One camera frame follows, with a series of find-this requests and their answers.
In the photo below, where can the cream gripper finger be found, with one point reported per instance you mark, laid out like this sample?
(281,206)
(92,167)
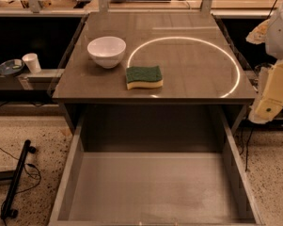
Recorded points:
(258,34)
(269,101)

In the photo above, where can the white paper cup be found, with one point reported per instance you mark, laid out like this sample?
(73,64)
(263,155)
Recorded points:
(31,60)

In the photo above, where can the white bowl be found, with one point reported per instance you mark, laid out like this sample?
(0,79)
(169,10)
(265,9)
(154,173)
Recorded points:
(107,51)

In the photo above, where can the green and yellow sponge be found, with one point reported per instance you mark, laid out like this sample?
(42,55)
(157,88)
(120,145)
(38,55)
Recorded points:
(144,77)

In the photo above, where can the dark plate with items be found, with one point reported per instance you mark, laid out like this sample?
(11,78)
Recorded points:
(11,67)

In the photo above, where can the black bar on floor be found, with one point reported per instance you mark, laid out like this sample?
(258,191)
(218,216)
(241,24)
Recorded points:
(6,210)

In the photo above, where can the low shelf on left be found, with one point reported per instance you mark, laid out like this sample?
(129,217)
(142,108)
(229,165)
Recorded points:
(45,80)

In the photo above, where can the grey cabinet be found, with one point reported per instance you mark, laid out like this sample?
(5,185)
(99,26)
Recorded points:
(196,62)

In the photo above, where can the open grey top drawer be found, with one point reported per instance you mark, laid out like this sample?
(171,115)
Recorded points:
(154,165)

